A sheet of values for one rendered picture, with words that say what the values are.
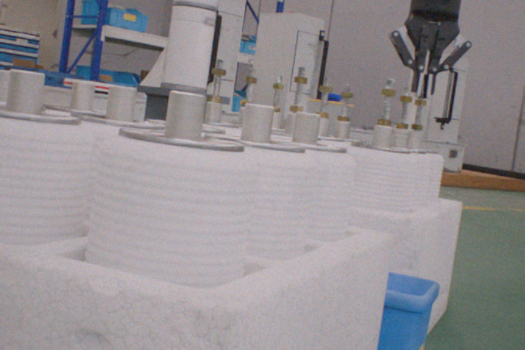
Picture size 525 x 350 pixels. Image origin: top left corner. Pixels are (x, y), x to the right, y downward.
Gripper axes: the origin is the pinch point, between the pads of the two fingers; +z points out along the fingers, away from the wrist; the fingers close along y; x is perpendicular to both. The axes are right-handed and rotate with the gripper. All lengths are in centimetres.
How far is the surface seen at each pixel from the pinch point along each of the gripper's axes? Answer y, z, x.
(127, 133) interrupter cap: 35, 10, 74
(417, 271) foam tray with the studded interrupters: 5.0, 23.2, 30.0
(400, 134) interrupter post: 5.2, 7.9, 11.9
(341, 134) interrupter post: 10.8, 9.2, -3.6
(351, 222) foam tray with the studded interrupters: 13.2, 18.7, 28.5
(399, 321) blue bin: 10, 26, 44
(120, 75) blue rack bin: 120, -6, -545
